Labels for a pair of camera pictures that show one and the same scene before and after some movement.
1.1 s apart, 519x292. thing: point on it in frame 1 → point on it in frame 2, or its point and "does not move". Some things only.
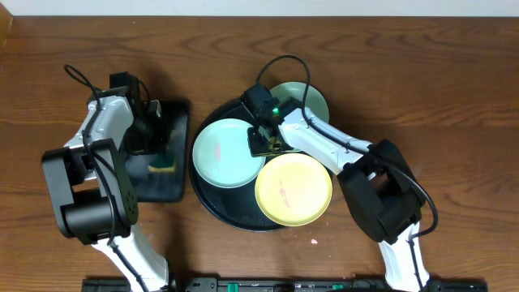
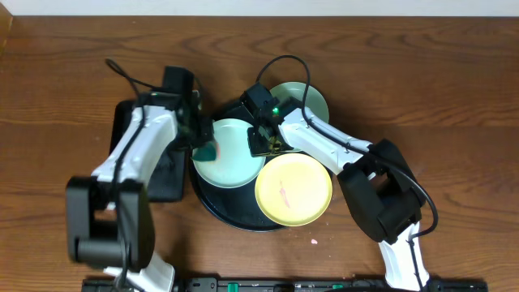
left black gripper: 150,135 → 201,135
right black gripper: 255,148 does not move
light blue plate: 222,155 does not move
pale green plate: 315,102 does not move
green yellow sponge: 164,163 → 212,152
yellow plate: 293,190 does not move
